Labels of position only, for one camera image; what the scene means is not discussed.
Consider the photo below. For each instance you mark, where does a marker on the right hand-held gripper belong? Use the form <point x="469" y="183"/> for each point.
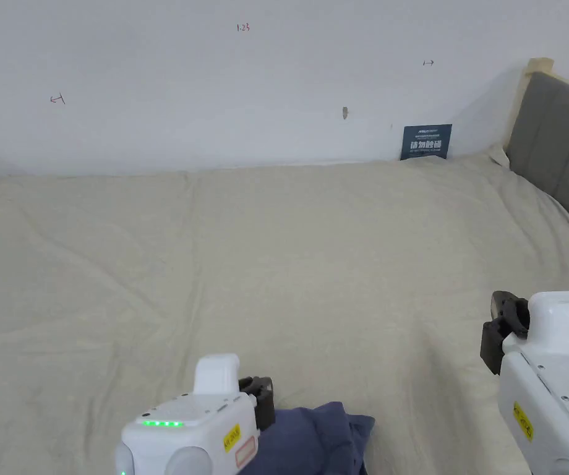
<point x="551" y="376"/>

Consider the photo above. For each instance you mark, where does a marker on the bed with beige sheet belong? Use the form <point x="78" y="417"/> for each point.
<point x="274" y="267"/>

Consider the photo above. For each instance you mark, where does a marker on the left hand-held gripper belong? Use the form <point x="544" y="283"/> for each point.
<point x="200" y="425"/>

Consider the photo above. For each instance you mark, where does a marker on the grey padded headboard wooden frame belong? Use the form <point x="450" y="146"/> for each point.
<point x="556" y="133"/>

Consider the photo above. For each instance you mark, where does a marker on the dark blue garment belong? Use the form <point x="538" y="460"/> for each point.
<point x="314" y="440"/>

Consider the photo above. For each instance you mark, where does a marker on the dark blue printed sign card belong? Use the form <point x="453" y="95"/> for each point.
<point x="426" y="143"/>

